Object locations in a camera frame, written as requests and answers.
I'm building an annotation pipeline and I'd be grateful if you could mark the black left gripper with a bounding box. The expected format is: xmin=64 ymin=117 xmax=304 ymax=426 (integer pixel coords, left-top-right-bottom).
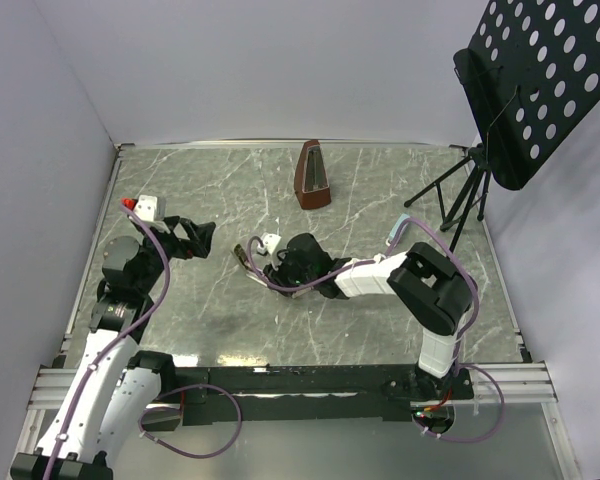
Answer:
xmin=136 ymin=216 xmax=214 ymax=293

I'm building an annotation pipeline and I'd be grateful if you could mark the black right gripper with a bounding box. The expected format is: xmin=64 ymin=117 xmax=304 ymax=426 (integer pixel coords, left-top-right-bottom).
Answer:
xmin=264 ymin=249 xmax=318 ymax=297

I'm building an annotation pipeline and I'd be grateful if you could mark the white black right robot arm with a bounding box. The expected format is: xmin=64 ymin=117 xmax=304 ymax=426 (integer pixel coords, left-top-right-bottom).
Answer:
xmin=263 ymin=233 xmax=473 ymax=398

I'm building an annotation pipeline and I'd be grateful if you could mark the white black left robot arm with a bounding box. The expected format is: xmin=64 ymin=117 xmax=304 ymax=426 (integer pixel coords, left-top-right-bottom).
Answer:
xmin=10 ymin=216 xmax=216 ymax=479

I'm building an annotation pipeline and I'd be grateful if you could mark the white staple box sleeve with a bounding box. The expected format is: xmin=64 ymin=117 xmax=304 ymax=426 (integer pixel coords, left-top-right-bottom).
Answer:
xmin=290 ymin=288 xmax=313 ymax=299

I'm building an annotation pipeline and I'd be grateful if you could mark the brown wooden metronome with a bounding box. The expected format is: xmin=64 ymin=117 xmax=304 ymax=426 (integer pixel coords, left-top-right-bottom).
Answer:
xmin=294 ymin=139 xmax=331 ymax=210

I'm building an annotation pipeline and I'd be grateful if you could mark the black perforated music stand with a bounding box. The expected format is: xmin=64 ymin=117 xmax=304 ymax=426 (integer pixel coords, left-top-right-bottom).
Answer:
xmin=403 ymin=0 xmax=600 ymax=270

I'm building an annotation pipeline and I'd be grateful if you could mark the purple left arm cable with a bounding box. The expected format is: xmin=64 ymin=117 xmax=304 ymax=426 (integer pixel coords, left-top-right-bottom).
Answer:
xmin=42 ymin=203 xmax=244 ymax=480

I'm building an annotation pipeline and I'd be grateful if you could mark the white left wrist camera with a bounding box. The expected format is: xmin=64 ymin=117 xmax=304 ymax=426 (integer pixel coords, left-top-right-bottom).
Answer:
xmin=120 ymin=194 xmax=170 ymax=234

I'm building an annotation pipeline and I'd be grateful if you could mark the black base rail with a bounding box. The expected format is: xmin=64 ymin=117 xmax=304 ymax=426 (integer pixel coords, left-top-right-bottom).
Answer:
xmin=156 ymin=364 xmax=474 ymax=426

